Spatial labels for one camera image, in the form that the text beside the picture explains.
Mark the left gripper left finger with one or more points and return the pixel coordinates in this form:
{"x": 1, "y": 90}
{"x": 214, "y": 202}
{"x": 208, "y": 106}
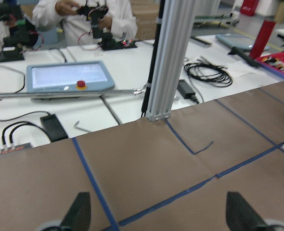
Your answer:
{"x": 78, "y": 217}

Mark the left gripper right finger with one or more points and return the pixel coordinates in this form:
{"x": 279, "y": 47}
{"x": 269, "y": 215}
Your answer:
{"x": 240, "y": 215}

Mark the black power adapter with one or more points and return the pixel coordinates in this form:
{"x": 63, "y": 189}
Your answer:
{"x": 186, "y": 91}
{"x": 53, "y": 127}

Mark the blue teach pendant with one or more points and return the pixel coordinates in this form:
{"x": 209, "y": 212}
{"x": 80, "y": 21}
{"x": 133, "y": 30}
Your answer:
{"x": 74, "y": 76}
{"x": 242, "y": 42}

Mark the red parts bin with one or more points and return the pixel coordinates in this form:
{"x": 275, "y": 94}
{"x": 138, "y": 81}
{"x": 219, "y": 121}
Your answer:
{"x": 273, "y": 63}

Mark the red thermos bottle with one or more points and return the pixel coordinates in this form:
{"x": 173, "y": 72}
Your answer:
{"x": 262, "y": 38}

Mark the person in white jacket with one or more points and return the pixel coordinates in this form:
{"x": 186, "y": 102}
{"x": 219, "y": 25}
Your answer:
{"x": 119, "y": 20}

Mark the aluminium frame post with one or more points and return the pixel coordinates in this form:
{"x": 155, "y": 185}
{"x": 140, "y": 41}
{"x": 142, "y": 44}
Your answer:
{"x": 176, "y": 25}

